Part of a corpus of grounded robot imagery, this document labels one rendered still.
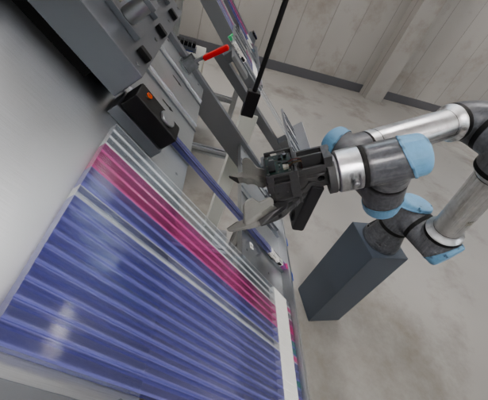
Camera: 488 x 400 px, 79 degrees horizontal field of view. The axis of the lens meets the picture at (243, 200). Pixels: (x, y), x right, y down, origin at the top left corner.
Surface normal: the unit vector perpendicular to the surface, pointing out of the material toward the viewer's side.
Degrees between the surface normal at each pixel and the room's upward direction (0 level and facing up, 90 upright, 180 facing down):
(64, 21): 90
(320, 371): 0
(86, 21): 90
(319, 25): 90
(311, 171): 90
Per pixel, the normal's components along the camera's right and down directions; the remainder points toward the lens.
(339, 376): 0.29, -0.70
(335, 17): 0.17, 0.71
